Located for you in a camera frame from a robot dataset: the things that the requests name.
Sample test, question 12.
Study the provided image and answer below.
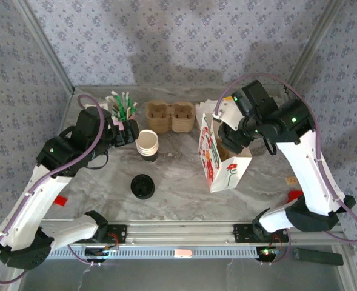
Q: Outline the white floral paper bag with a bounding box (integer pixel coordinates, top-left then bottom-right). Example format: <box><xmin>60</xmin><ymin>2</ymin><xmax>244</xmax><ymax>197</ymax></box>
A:
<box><xmin>198</xmin><ymin>112</ymin><xmax>253</xmax><ymax>194</ymax></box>

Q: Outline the pink straw holder cup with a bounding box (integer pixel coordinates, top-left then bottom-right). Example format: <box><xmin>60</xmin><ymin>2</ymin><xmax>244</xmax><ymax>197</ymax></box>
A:
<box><xmin>111</xmin><ymin>112</ymin><xmax>136</xmax><ymax>130</ymax></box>

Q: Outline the stack of white paper cups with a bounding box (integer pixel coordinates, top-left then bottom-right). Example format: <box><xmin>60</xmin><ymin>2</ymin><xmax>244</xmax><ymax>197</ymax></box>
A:
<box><xmin>135</xmin><ymin>129</ymin><xmax>160</xmax><ymax>163</ymax></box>

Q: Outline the stack of black cup lids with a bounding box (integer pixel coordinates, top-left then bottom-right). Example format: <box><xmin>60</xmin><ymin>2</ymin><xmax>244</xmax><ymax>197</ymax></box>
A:
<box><xmin>130</xmin><ymin>174</ymin><xmax>156</xmax><ymax>200</ymax></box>

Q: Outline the stepped red toy block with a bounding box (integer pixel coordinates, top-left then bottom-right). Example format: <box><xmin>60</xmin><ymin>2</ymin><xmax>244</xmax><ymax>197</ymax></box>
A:
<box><xmin>287</xmin><ymin>190</ymin><xmax>304</xmax><ymax>204</ymax></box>

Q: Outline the stack of white napkins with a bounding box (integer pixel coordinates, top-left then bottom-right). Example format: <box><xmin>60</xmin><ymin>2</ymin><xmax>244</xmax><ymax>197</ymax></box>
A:
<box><xmin>195</xmin><ymin>98</ymin><xmax>224</xmax><ymax>134</ymax></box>

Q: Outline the stack of pulp cup carriers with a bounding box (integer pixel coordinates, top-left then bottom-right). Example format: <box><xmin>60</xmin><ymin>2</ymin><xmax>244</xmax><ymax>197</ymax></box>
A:
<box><xmin>144</xmin><ymin>100</ymin><xmax>196</xmax><ymax>134</ymax></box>

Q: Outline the small electronics board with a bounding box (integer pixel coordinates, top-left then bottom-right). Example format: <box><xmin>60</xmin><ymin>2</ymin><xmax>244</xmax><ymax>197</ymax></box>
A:
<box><xmin>256</xmin><ymin>246</ymin><xmax>281</xmax><ymax>264</ymax></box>
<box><xmin>85</xmin><ymin>244</ymin><xmax>120</xmax><ymax>264</ymax></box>

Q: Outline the flat black bar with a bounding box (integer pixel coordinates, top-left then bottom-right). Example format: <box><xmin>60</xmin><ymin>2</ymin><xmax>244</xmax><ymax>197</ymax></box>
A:
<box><xmin>293</xmin><ymin>247</ymin><xmax>344</xmax><ymax>267</ymax></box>

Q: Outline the pink tape label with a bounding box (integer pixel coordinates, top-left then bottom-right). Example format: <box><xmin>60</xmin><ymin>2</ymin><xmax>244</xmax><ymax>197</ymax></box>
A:
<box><xmin>174</xmin><ymin>248</ymin><xmax>193</xmax><ymax>259</ymax></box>

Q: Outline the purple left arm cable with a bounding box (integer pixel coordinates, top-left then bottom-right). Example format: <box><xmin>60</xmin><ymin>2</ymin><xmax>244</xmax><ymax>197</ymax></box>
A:
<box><xmin>0</xmin><ymin>94</ymin><xmax>118</xmax><ymax>286</ymax></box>

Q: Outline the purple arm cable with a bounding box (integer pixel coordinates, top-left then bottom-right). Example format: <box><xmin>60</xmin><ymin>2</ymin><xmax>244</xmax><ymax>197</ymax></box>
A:
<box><xmin>0</xmin><ymin>94</ymin><xmax>118</xmax><ymax>286</ymax></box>
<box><xmin>214</xmin><ymin>72</ymin><xmax>357</xmax><ymax>267</ymax></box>

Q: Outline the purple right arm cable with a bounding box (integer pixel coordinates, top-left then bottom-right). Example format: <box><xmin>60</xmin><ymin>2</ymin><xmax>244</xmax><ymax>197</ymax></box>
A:
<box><xmin>214</xmin><ymin>72</ymin><xmax>357</xmax><ymax>267</ymax></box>

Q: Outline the aluminium frame post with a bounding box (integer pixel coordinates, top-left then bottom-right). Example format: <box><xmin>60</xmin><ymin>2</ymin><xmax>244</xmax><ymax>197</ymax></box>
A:
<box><xmin>14</xmin><ymin>0</ymin><xmax>76</xmax><ymax>93</ymax></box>
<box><xmin>284</xmin><ymin>0</ymin><xmax>347</xmax><ymax>92</ymax></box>

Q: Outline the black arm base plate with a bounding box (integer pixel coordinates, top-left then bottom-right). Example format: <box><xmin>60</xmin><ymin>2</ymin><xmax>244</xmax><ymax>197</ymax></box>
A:
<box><xmin>105</xmin><ymin>223</ymin><xmax>128</xmax><ymax>245</ymax></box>
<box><xmin>233</xmin><ymin>223</ymin><xmax>289</xmax><ymax>244</ymax></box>

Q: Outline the grey slotted cable duct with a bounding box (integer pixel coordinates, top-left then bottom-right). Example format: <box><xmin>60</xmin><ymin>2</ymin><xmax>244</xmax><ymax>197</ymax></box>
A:
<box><xmin>46</xmin><ymin>244</ymin><xmax>284</xmax><ymax>260</ymax></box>

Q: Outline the aluminium mounting rail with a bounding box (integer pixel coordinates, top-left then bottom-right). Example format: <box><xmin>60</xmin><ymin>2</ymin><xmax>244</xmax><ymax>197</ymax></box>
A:
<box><xmin>46</xmin><ymin>219</ymin><xmax>347</xmax><ymax>247</ymax></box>

